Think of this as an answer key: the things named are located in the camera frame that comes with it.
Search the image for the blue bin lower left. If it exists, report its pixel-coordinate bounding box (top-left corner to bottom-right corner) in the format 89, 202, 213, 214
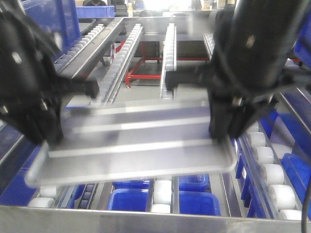
0, 143, 86, 209

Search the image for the right white roller track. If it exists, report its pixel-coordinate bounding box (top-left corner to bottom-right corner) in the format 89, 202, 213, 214
234, 122, 302, 220

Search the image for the large blue bin left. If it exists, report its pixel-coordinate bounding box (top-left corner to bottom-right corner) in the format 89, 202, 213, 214
21, 0, 81, 61

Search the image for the dark tray upper left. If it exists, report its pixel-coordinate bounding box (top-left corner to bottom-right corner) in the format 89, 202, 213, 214
78, 18, 96, 35

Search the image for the blue crate in background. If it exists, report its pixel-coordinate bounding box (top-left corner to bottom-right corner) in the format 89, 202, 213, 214
76, 6, 115, 18

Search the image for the blue bin lower centre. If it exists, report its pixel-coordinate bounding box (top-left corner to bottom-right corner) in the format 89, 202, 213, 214
107, 174, 221, 216

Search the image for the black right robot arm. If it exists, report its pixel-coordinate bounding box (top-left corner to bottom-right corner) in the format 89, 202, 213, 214
165, 0, 311, 140

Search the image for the white roller track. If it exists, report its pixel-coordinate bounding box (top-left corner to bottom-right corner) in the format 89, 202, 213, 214
90, 24, 143, 105
159, 23, 177, 99
234, 122, 302, 220

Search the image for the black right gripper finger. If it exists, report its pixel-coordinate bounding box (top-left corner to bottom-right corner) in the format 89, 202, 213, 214
165, 69, 211, 89

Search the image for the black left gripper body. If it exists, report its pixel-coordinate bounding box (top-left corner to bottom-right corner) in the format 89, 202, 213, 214
0, 9, 65, 146

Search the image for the silver ribbed metal tray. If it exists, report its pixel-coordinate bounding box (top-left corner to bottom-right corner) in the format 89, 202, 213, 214
25, 99, 237, 187

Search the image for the red metal floor frame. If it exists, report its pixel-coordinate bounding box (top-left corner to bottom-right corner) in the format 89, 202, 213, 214
124, 41, 209, 86

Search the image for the left white roller track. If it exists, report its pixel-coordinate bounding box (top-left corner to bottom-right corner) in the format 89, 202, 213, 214
90, 24, 143, 105

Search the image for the steel front shelf rail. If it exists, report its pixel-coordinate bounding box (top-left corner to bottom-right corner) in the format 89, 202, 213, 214
0, 206, 301, 233

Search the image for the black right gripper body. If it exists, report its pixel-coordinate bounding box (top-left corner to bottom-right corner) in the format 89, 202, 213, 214
207, 11, 277, 140

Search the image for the centre white roller track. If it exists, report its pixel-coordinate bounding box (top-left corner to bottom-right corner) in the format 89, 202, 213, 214
159, 23, 177, 99

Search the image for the blue bin upper right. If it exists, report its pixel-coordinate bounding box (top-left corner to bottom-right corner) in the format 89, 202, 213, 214
294, 22, 311, 68

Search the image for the far left roller track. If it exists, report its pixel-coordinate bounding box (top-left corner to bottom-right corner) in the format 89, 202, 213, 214
54, 24, 105, 73

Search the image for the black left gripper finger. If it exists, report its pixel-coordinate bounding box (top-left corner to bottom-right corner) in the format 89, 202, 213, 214
58, 77, 99, 99

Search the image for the blue bin lower right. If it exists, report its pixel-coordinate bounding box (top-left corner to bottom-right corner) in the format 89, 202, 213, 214
233, 109, 311, 218

